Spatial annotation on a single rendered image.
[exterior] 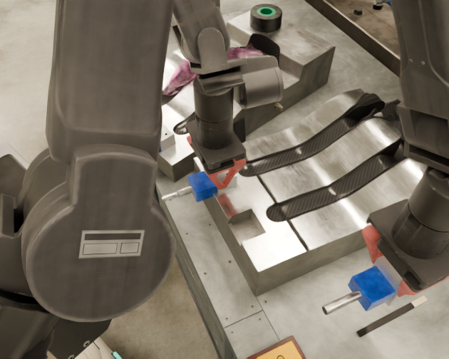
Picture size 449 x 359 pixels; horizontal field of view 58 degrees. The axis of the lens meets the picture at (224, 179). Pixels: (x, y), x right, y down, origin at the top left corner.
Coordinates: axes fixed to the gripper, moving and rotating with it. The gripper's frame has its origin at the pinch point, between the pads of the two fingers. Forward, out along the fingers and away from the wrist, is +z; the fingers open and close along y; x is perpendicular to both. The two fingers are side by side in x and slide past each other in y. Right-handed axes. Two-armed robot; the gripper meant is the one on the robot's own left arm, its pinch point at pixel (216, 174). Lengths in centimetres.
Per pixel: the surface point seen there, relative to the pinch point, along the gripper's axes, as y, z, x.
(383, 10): 47, 9, -78
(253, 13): 40.9, -4.2, -28.2
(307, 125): 5.2, 1.0, -22.2
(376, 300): -31.4, -3.6, -8.8
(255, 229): -10.6, 4.5, -2.5
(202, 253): -7.5, 10.8, 6.3
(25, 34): 238, 88, 36
